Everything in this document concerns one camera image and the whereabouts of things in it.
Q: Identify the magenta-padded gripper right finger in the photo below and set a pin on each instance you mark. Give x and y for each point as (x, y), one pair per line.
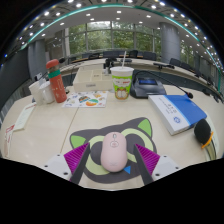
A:
(150, 160)

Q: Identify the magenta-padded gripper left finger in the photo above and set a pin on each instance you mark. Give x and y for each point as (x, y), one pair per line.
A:
(74, 159)

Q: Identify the pink computer mouse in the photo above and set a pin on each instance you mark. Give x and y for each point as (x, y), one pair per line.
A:
(114, 153)

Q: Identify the cat-shaped grey green mouse pad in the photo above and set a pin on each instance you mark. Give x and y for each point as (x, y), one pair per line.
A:
(133, 128)

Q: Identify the blue and white book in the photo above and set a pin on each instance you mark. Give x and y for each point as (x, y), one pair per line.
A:
(180, 111)

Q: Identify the colourful sticker sheet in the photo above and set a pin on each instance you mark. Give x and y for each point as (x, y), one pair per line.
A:
(85, 99)

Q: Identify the white printed document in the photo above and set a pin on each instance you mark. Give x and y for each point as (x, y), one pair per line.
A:
(24, 116)

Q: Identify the black conference microphone console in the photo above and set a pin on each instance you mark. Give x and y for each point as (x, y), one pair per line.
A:
(146, 88)

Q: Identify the red bottle with green band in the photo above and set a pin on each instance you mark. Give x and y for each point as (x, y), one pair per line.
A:
(58, 86)

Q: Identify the white paper cup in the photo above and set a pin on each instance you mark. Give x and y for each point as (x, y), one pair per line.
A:
(35, 93)

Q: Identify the cream cardboard box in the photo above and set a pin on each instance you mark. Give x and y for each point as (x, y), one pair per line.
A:
(91, 81)

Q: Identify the printed paper drink cup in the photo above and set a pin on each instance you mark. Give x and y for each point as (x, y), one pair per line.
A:
(122, 83)

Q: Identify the dark office chairs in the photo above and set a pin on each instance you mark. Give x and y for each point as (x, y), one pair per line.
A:
(110, 54)

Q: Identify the ceiling lights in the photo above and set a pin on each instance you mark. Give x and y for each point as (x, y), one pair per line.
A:
(78, 5)

